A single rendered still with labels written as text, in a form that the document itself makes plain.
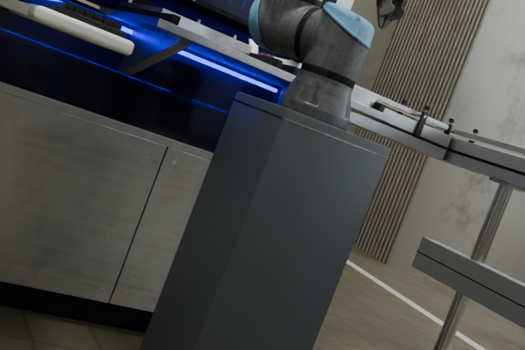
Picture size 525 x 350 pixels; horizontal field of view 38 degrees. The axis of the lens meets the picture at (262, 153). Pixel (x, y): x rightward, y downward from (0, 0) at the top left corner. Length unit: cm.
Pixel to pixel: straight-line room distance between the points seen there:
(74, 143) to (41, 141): 9
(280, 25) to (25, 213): 93
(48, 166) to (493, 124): 481
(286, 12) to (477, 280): 142
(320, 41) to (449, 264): 145
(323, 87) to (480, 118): 490
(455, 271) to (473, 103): 362
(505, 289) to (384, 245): 369
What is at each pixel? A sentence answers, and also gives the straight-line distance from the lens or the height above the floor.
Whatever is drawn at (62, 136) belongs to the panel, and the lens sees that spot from 212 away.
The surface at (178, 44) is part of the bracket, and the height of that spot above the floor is 85.
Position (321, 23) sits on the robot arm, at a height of 97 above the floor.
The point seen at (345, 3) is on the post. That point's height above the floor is 117.
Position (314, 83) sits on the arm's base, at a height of 85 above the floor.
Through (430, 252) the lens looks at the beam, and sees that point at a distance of 289.
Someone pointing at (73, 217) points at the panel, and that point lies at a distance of 219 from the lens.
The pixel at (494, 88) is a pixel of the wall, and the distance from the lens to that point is 641.
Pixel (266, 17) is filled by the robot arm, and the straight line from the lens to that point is 161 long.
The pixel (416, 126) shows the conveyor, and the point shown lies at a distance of 280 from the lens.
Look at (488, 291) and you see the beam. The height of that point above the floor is 48.
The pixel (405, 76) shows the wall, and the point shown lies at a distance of 677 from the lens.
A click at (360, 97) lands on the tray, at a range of 203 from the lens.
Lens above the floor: 76
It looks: 3 degrees down
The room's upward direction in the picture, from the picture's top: 21 degrees clockwise
